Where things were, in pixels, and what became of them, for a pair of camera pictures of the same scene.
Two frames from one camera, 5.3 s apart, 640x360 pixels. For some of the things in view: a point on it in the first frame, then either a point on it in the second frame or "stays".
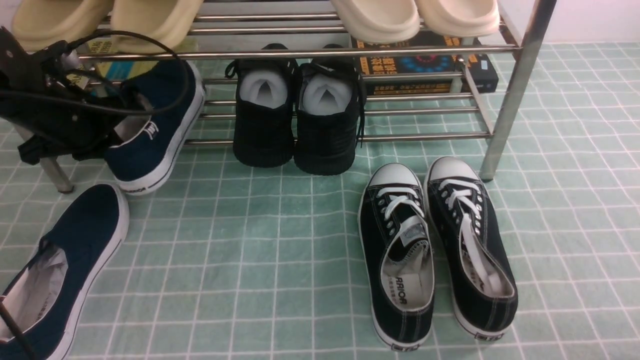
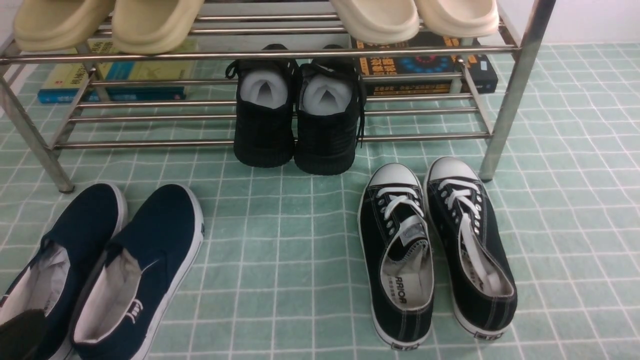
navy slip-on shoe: x=142 y=156 -> x=125 y=298
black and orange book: x=481 y=65 stays
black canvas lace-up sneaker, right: x=482 y=284 stays
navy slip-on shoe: x=44 y=303 stays
